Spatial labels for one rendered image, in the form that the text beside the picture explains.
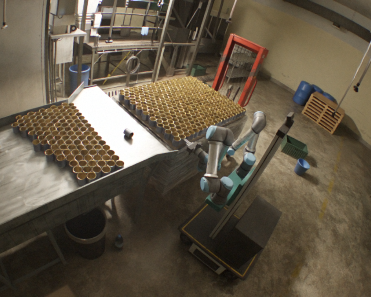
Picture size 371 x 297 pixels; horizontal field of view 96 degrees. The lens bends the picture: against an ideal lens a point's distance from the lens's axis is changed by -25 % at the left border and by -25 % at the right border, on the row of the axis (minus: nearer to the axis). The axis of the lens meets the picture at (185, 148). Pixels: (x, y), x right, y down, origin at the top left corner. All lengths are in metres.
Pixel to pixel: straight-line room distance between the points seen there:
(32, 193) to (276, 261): 2.90
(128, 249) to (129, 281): 0.38
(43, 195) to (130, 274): 1.30
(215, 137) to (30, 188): 1.47
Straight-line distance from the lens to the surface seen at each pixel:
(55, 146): 1.94
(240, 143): 2.08
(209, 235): 2.50
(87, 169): 1.74
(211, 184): 1.74
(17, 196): 1.73
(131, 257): 2.56
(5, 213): 1.68
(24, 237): 1.79
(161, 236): 2.72
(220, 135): 1.76
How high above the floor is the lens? 2.38
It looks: 37 degrees down
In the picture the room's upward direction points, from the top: 19 degrees clockwise
